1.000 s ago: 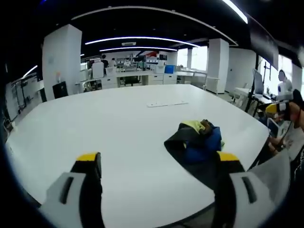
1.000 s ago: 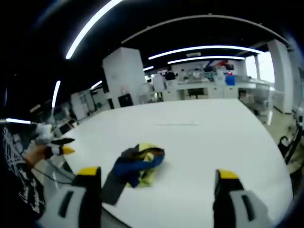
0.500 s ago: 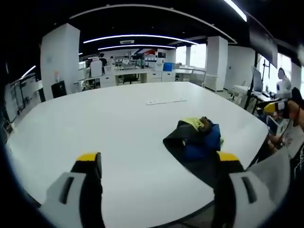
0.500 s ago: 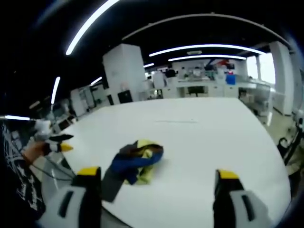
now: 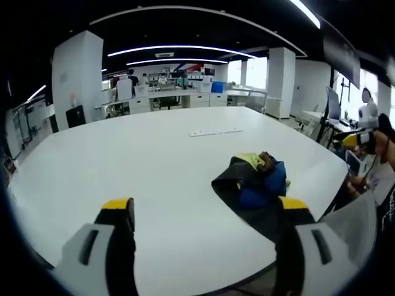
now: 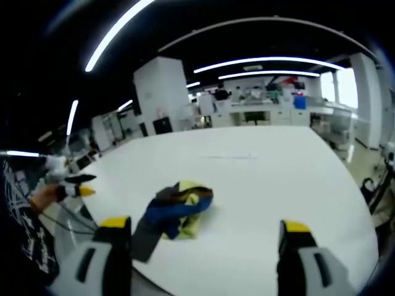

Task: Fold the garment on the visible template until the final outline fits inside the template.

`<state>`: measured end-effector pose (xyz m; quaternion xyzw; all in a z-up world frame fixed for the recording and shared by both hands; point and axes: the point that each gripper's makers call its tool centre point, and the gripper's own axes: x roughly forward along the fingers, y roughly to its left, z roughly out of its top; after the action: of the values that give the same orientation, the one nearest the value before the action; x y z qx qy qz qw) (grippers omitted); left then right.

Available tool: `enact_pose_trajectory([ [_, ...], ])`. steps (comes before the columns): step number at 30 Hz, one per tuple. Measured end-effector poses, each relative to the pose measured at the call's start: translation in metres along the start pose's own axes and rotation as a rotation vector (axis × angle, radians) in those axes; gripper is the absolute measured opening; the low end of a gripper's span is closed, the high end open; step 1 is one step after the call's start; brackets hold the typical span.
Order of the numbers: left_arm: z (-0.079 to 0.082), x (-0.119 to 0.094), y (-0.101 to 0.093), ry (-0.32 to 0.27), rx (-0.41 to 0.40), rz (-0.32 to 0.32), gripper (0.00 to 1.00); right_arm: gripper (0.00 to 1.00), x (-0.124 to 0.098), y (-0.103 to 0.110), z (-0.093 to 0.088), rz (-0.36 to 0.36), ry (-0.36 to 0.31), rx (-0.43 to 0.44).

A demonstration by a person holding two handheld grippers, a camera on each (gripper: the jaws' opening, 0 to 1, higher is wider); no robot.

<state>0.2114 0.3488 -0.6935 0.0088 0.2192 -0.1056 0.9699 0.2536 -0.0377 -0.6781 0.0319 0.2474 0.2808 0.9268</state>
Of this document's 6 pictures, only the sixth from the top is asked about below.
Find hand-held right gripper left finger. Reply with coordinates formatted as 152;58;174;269
50;215;133;296

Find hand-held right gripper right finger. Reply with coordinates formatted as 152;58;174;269
276;219;356;296

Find blue yellow grey garment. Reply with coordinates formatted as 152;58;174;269
131;180;214;263

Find person's left hand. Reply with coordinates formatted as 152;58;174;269
30;183;63;214

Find person's black printed shirt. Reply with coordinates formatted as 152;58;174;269
0;156;60;286

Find black box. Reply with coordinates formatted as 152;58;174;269
152;117;173;136

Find black folding stand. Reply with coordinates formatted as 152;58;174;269
360;154;395;218

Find white square pillar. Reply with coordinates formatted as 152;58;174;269
133;55;189;137

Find long ceiling light strip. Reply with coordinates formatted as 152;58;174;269
84;0;156;73
193;55;347;75
218;70;321;81

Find white counter cabinets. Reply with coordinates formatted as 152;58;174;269
212;103;336;126

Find black office chair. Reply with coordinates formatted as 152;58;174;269
243;111;267;125

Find thin dark cable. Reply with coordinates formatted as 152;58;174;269
39;202;100;236

